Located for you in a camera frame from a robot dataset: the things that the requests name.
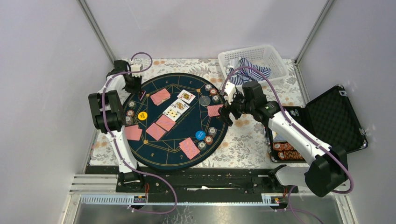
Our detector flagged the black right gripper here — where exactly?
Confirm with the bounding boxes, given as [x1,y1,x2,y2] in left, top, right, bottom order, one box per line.
[218,90,255,126]

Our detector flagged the clear triangular card cutter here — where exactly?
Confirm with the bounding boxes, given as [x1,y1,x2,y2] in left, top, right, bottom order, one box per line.
[139,91,146,101]

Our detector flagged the red 5 chip stack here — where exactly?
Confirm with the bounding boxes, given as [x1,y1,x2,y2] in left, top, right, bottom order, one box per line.
[126,110,135,117]

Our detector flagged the red playing card deck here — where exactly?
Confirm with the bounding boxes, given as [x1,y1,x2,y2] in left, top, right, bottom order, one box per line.
[150,88,170,105]

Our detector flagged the yellow big blind button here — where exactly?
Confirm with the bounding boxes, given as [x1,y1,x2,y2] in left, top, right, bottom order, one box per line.
[137,111,148,121]

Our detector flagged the grey chip stack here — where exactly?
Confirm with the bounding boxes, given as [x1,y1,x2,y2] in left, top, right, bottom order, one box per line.
[125,116,133,126]
[205,84,212,91]
[208,127,217,138]

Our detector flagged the red card seat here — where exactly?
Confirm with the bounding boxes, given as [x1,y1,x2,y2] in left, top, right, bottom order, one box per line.
[207,104,223,117]
[179,138,200,160]
[125,125,142,141]

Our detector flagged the clear dealer button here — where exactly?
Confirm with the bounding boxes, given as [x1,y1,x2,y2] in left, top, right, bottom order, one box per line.
[198,96,211,106]

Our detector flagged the five of clubs card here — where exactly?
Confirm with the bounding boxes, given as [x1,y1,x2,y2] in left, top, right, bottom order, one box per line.
[163,106,182,122]

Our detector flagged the face down community card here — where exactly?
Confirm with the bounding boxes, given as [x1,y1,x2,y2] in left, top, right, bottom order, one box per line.
[146,123,166,140]
[156,115,176,131]

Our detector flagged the queen of spades card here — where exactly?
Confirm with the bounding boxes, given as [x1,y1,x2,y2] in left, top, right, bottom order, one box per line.
[170,98,190,114]

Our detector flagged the jack of hearts card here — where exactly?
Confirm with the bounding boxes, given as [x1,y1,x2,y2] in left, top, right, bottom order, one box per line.
[177,90,195,104]

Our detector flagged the blue small blind button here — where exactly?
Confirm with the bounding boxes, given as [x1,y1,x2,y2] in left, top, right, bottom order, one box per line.
[195,130,206,140]

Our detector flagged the green blue 50 chip stack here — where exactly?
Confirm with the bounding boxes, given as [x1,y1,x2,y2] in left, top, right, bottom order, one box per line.
[197,141,207,151]

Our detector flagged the red card bottom seat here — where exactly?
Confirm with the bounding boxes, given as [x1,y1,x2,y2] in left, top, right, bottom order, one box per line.
[179,138,200,160]

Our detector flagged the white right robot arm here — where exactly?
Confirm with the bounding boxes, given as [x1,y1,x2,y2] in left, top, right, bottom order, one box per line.
[219,81,354,197]

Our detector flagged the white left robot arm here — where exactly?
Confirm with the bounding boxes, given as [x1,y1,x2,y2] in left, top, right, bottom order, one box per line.
[88,60,145,192]

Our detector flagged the blue white striped cloth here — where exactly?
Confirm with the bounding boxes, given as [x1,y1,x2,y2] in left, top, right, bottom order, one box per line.
[226,57,271,85]

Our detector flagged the floral tablecloth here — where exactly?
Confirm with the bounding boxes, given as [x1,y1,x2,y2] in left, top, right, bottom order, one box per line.
[88,58,305,168]

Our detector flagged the white plastic basket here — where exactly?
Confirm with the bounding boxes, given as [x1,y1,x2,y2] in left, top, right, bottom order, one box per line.
[218,45,289,89]

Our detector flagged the round dark blue poker mat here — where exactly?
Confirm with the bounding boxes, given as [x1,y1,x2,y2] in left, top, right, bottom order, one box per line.
[123,73,228,171]

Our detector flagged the red chips in case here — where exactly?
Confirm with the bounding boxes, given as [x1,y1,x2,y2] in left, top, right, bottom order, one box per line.
[273,142,304,161]

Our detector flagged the black aluminium poker case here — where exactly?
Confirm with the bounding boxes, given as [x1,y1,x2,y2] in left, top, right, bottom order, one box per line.
[265,84,368,163]

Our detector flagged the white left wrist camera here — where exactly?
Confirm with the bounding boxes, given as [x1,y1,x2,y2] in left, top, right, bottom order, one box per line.
[129,63,143,73]

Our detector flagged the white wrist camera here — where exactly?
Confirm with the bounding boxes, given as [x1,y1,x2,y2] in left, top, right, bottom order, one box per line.
[129,63,143,73]
[223,82,236,103]

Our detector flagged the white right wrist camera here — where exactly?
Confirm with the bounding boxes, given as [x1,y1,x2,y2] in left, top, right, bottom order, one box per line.
[223,82,236,103]

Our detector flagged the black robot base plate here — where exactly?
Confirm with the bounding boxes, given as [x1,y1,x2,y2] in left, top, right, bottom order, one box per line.
[85,166,310,204]

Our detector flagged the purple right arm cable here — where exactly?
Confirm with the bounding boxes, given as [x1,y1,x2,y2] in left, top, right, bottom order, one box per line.
[220,66,355,224]

